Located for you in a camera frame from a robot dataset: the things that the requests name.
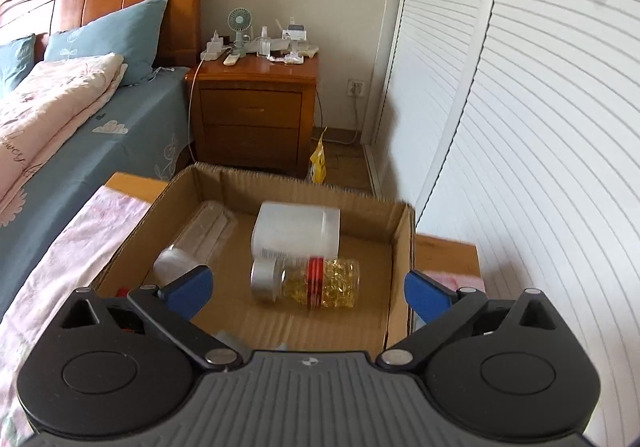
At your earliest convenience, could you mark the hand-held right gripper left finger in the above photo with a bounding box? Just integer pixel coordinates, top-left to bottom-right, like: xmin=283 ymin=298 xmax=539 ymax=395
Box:
xmin=60 ymin=264 xmax=252 ymax=374

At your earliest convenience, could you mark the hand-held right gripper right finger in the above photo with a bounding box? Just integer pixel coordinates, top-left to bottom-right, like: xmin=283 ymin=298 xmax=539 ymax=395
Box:
xmin=375 ymin=269 xmax=558 ymax=372

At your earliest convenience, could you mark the clear plastic jar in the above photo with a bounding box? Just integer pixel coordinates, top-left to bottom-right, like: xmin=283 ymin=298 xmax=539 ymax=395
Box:
xmin=152 ymin=201 xmax=239 ymax=286

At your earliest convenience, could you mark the brown cardboard box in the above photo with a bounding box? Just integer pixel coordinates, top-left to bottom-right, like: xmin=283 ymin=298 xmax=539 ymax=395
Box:
xmin=92 ymin=162 xmax=417 ymax=354

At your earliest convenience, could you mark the red toy train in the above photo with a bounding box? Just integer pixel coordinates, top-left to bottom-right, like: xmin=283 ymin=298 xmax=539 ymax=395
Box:
xmin=115 ymin=287 xmax=147 ymax=334

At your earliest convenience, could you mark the clear bottle of yellow capsules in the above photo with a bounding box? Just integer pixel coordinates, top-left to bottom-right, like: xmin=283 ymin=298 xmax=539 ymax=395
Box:
xmin=250 ymin=257 xmax=361 ymax=311

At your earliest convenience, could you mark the white plastic bottle green label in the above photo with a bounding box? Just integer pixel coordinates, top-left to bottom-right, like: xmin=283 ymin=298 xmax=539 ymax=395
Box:
xmin=251 ymin=201 xmax=342 ymax=268

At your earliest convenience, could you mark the wooden bed with bedding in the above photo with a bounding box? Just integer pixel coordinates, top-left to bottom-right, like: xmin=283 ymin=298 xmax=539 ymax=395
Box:
xmin=0 ymin=67 xmax=194 ymax=323

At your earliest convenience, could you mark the yellow bag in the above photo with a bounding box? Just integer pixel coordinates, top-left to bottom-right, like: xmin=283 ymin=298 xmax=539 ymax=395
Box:
xmin=309 ymin=127 xmax=329 ymax=186

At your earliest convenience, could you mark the wooden nightstand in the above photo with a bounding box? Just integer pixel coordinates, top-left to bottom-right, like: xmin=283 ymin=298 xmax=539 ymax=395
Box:
xmin=186 ymin=49 xmax=321 ymax=178

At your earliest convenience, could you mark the white louvred wardrobe door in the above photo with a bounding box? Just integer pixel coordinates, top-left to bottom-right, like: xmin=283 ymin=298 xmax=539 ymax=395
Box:
xmin=367 ymin=0 xmax=503 ymax=208
xmin=414 ymin=0 xmax=640 ymax=428

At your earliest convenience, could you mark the pink quilt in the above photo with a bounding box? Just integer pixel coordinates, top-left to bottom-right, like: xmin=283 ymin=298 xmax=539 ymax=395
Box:
xmin=0 ymin=53 xmax=128 ymax=228

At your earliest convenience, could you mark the white power strip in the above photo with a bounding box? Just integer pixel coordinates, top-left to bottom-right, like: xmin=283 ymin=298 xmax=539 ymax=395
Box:
xmin=202 ymin=29 xmax=231 ymax=62

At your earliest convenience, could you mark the large blue pillow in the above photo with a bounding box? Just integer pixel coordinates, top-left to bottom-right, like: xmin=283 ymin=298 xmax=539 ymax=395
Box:
xmin=44 ymin=0 xmax=170 ymax=86

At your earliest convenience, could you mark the small green desk fan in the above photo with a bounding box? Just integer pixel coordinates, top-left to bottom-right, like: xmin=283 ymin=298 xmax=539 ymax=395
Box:
xmin=227 ymin=9 xmax=254 ymax=59

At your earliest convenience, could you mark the white phone stand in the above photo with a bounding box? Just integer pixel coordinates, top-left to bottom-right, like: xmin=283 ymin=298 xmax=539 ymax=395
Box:
xmin=279 ymin=17 xmax=307 ymax=66

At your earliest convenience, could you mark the small blue pillow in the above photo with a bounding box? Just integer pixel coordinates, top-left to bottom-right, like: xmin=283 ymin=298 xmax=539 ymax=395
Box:
xmin=0 ymin=33 xmax=37 ymax=100

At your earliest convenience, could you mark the white charging cable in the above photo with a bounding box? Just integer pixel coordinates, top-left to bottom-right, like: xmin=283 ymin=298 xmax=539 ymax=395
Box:
xmin=186 ymin=58 xmax=207 ymax=164

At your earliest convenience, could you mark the grey power cord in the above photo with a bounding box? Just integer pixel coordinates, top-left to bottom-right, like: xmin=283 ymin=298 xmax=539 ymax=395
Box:
xmin=320 ymin=96 xmax=365 ymax=146

